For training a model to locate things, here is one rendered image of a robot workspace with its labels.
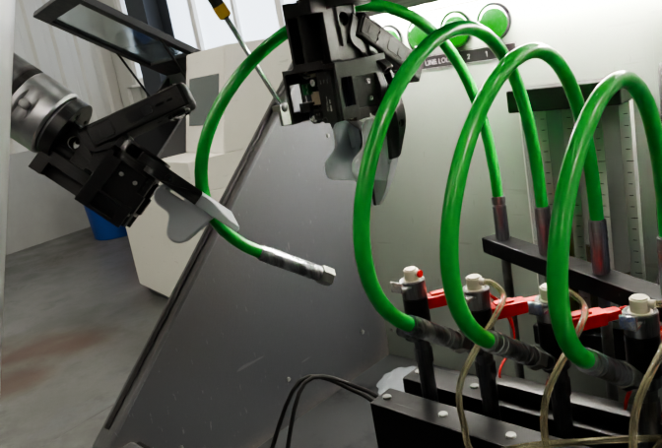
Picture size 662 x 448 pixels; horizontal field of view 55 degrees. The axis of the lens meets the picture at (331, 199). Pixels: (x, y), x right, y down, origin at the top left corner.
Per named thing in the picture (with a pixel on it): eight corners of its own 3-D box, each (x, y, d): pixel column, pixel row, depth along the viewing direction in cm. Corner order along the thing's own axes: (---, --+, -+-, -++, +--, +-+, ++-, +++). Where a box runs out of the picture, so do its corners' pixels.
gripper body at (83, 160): (136, 230, 71) (42, 169, 70) (180, 167, 72) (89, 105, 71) (123, 231, 64) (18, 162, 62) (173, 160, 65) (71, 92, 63)
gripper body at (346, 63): (291, 132, 63) (266, 5, 60) (349, 115, 68) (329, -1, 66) (348, 128, 57) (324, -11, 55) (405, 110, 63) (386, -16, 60)
